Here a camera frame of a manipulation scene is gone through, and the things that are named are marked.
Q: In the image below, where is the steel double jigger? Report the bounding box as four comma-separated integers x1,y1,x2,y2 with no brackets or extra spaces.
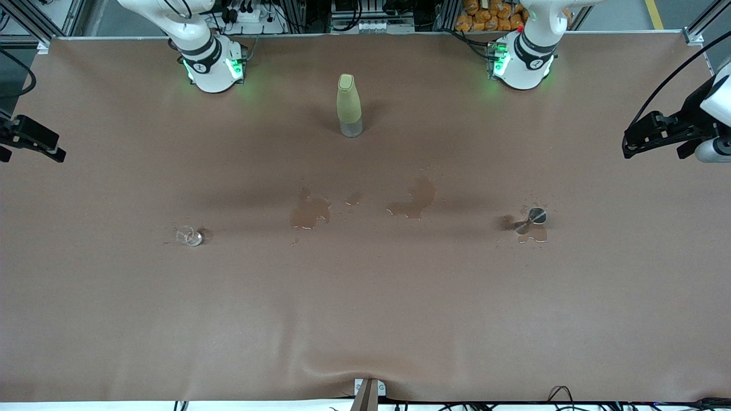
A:
514,207,548,236

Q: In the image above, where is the clear glass beaker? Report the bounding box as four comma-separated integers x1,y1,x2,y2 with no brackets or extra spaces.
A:
174,225,204,248

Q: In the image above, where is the pile of orange packets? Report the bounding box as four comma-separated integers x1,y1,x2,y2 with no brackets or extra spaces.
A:
455,0,529,32

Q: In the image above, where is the white power strip with plugs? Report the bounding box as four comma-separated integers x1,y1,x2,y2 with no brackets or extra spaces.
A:
220,0,286,35

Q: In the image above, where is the curved liquid spill puddle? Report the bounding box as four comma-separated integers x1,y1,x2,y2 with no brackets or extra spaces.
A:
385,176,436,220

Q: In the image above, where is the large liquid spill puddle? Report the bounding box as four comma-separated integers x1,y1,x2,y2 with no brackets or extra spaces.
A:
290,187,332,230

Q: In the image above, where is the green sleeved glass bottle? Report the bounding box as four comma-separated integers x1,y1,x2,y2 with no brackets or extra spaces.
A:
336,73,364,138

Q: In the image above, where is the black equipment with white connectors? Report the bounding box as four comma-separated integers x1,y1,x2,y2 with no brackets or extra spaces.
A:
330,0,416,34

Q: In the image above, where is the brown table mat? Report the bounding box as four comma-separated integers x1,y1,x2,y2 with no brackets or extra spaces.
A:
0,31,731,403

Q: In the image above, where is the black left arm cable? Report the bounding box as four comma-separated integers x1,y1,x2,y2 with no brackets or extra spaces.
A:
628,29,731,135

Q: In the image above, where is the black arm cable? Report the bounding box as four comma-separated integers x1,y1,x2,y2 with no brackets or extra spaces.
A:
628,29,731,135
0,49,37,100

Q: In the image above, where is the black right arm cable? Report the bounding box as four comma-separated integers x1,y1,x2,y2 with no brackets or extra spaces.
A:
0,49,37,100

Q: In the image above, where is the aluminium frame post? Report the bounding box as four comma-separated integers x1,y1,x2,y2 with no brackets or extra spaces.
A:
0,0,86,55
682,0,731,46

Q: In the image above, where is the black cable loop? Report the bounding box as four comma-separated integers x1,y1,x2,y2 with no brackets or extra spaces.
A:
547,386,575,410

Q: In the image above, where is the metal bracket with brown bar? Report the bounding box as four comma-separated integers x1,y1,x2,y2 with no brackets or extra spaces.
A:
350,378,387,411

